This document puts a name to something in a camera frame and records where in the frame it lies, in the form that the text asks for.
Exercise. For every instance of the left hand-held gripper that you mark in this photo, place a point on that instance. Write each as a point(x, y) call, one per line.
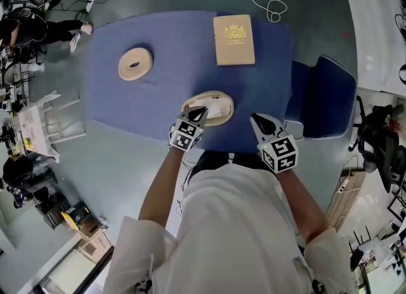
point(185, 135)

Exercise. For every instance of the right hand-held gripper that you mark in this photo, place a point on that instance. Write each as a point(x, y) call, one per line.
point(280, 153)

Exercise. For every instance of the white cloth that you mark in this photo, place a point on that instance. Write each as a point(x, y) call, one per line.
point(219, 108)

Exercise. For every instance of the person's left forearm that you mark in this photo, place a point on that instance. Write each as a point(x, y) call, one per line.
point(158, 188)

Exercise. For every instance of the person's right forearm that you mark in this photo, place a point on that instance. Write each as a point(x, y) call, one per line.
point(301, 204)

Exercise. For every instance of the oval beige woven basket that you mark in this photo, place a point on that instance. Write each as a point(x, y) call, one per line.
point(219, 122)

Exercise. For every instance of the blue tablecloth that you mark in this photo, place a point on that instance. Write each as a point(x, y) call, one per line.
point(174, 48)

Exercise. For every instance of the blue upholstered chair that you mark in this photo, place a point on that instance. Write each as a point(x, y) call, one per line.
point(330, 96)

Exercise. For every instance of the flat beige box gold emblem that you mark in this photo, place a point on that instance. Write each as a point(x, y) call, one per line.
point(234, 51)

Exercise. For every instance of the white power strip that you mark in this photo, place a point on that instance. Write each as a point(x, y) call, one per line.
point(90, 4)
point(342, 186)

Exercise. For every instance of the person's white shirt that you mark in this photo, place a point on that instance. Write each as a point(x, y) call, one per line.
point(234, 223)

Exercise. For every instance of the black office chair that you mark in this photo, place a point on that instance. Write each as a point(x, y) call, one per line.
point(383, 140)

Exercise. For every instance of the white metal shelf rack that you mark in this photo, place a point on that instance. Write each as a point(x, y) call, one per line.
point(371, 32)

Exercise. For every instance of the yellow and black box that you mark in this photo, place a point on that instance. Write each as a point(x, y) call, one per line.
point(71, 218)

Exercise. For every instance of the brown cardboard box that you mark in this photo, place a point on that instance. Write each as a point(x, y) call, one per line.
point(95, 242)

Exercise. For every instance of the white table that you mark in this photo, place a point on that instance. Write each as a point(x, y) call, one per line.
point(35, 121)

